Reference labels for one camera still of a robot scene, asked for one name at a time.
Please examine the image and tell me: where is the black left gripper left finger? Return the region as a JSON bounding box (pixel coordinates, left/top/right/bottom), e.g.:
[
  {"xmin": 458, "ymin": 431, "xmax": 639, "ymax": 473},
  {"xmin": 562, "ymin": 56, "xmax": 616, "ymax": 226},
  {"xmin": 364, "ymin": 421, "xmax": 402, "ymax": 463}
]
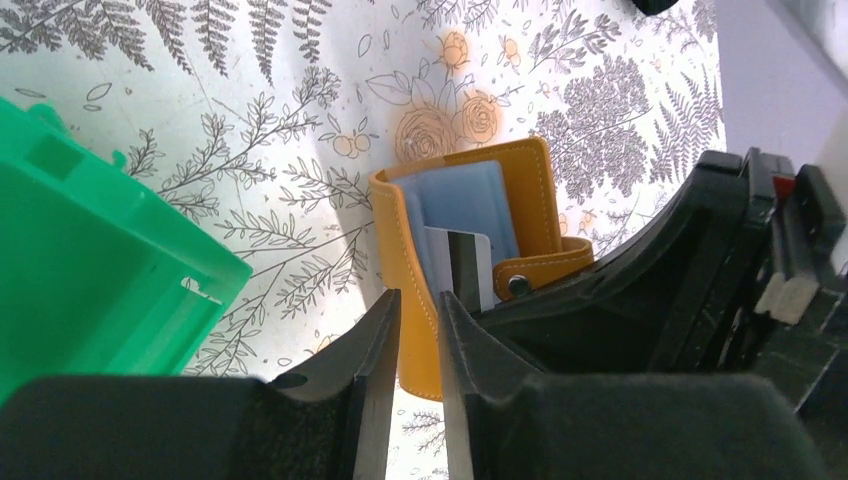
[{"xmin": 270, "ymin": 289, "xmax": 401, "ymax": 479}]

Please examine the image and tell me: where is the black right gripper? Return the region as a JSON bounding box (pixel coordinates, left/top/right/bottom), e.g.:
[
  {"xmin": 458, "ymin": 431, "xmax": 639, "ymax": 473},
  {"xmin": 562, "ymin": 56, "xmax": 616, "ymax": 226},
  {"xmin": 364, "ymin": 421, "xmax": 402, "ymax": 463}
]
[{"xmin": 476, "ymin": 148, "xmax": 847, "ymax": 424}]

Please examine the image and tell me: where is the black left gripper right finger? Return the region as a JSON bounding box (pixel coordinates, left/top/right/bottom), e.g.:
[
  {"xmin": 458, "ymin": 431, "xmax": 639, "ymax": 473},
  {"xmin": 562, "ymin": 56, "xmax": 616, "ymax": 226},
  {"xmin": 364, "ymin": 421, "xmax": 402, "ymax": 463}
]
[{"xmin": 438, "ymin": 292, "xmax": 550, "ymax": 479}]

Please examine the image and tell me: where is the white card with magnetic stripe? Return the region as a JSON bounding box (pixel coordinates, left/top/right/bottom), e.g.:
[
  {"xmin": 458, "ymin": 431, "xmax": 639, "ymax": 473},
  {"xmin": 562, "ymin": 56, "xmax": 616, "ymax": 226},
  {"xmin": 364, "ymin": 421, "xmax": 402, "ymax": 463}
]
[{"xmin": 424, "ymin": 226, "xmax": 495, "ymax": 313}]

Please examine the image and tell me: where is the orange leather card holder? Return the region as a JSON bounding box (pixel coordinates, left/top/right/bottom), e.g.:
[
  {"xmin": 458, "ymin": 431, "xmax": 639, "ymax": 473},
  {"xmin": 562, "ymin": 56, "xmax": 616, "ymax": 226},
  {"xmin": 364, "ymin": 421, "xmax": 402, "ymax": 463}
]
[{"xmin": 369, "ymin": 137, "xmax": 593, "ymax": 401}]

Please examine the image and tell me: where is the green plastic bin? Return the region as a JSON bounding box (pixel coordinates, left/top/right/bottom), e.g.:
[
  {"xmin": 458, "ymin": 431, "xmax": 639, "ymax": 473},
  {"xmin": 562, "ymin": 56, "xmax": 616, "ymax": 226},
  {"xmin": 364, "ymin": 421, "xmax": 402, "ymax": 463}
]
[{"xmin": 1, "ymin": 101, "xmax": 252, "ymax": 397}]

